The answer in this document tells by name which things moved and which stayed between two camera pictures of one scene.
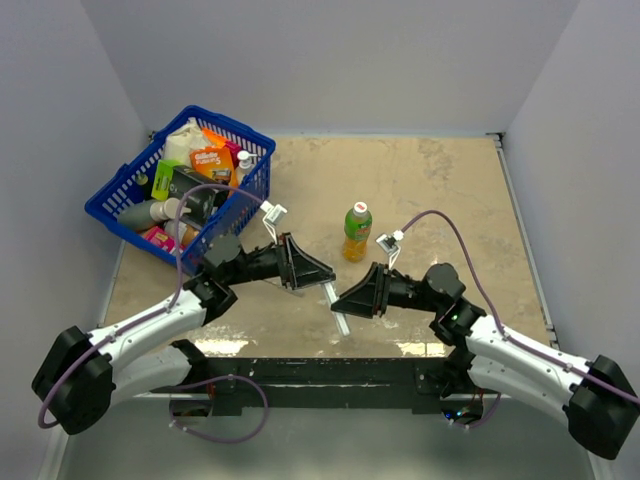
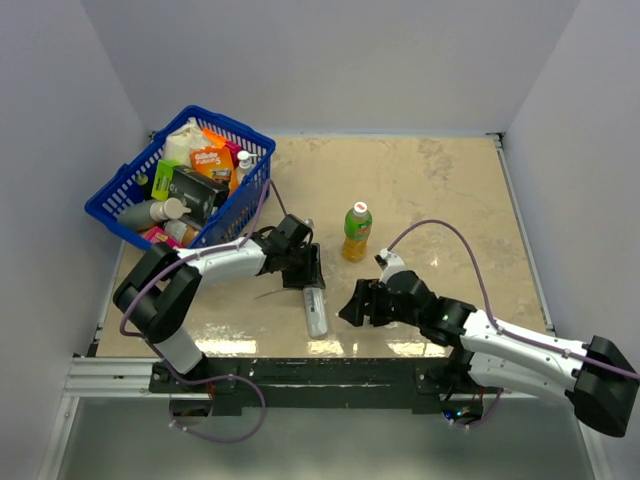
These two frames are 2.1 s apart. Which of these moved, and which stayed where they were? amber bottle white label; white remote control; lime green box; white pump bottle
Moved: white remote control
Stayed: lime green box; white pump bottle; amber bottle white label
